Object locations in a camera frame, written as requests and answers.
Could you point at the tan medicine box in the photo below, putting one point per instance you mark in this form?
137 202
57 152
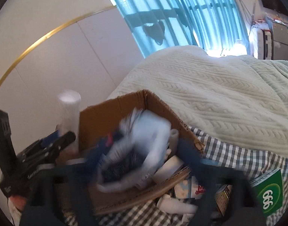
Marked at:
223 199

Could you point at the grey cabinet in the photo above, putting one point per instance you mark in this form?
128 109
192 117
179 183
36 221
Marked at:
281 40

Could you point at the checkered bed sheet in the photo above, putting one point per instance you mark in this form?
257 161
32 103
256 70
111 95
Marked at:
231 155

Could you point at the red and white sachet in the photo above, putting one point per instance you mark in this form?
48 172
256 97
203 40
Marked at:
199 188

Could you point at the white and blue tissue pack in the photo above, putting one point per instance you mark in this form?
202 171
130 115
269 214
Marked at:
182 189

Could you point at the light green knitted blanket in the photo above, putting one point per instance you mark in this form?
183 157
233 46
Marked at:
205 94

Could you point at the wide blue curtain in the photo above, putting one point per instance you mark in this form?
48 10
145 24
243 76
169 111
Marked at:
181 11

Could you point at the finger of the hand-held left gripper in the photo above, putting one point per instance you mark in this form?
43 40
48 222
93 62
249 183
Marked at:
49 138
66 139

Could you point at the brown cardboard box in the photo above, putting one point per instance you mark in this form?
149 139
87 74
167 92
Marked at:
106 113

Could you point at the white suitcase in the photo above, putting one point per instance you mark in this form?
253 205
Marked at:
263 43

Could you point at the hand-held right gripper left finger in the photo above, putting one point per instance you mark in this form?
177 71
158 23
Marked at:
96 162

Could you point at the white tube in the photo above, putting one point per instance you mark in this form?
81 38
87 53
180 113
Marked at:
174 139

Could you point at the silver packet with dark label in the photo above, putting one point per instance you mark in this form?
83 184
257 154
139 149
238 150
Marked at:
148 134

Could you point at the white cylinder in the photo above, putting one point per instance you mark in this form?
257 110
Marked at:
69 113

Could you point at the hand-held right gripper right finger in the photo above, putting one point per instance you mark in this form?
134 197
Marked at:
189 160

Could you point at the green and white medicine box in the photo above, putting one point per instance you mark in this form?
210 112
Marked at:
268 193

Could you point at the white plastic bottle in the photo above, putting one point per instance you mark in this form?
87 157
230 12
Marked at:
175 204

